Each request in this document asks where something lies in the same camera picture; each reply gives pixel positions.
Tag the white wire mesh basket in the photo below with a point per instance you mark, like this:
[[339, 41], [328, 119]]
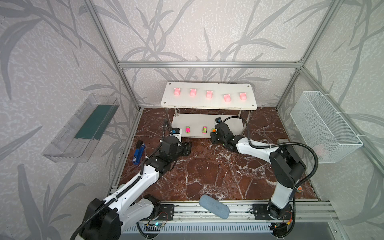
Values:
[[320, 123]]

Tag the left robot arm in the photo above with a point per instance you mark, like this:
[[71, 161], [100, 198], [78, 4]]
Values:
[[107, 219]]

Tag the pink toy in basket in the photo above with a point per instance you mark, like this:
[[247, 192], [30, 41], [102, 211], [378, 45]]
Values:
[[321, 151]]

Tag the white two-tier shelf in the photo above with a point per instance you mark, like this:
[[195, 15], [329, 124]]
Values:
[[198, 112]]

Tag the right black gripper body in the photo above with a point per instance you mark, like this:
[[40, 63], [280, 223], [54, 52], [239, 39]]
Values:
[[215, 137]]

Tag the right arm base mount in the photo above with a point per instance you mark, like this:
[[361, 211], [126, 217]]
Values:
[[269, 213]]

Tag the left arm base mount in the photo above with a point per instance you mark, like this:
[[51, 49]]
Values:
[[163, 212]]

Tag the blue stapler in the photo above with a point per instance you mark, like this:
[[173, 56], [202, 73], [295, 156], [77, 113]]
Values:
[[139, 150]]

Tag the grey blue oval pad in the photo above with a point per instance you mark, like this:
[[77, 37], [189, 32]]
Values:
[[217, 208]]

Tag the clear plastic wall bin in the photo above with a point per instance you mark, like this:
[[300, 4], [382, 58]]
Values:
[[77, 140]]

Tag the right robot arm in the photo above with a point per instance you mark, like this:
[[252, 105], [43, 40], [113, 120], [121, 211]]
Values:
[[287, 165]]

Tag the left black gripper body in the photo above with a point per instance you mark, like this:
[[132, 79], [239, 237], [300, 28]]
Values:
[[184, 148]]

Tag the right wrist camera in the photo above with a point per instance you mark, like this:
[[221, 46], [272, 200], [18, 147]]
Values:
[[218, 120]]

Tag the pink toy pig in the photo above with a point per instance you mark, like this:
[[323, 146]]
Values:
[[227, 98], [243, 96], [177, 91], [209, 94], [193, 92]]

